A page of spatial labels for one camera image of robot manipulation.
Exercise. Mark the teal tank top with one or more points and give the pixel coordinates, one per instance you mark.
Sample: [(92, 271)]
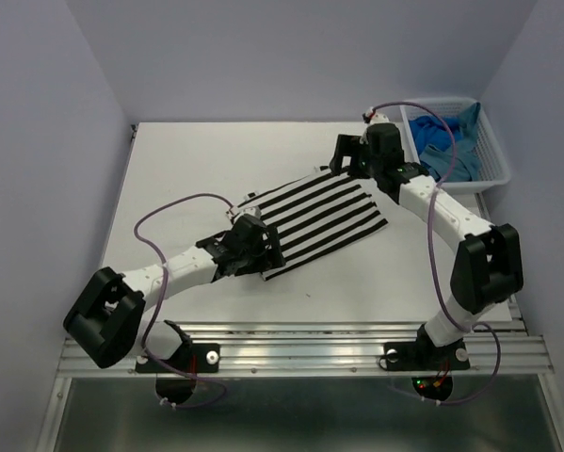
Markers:
[(460, 163)]

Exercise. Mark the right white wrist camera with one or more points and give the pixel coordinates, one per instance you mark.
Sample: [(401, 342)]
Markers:
[(373, 117)]

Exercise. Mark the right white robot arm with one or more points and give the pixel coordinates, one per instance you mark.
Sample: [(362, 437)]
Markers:
[(488, 265)]

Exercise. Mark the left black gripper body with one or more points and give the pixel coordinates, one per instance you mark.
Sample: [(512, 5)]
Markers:
[(257, 259)]

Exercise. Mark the blue tank top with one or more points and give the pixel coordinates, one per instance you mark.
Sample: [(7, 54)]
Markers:
[(428, 132)]

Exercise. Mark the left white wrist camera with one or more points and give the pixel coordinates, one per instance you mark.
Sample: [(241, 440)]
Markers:
[(244, 212)]

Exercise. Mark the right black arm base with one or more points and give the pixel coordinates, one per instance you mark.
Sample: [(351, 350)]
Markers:
[(431, 366)]

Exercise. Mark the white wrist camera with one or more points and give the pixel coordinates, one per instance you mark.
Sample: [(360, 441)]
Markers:
[(244, 212), (373, 117)]

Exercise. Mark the black white striped tank top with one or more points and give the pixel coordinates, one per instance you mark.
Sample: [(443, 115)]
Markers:
[(315, 216)]

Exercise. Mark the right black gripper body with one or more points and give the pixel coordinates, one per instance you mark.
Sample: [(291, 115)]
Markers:
[(360, 164)]

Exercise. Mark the aluminium mounting rail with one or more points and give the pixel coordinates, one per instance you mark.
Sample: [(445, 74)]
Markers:
[(337, 349)]

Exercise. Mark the white plastic basket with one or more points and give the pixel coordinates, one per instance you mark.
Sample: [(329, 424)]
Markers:
[(494, 169)]

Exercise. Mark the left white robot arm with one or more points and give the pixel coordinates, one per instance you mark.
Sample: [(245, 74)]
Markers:
[(106, 318)]

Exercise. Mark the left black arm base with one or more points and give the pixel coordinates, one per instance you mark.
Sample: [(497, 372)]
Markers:
[(180, 384)]

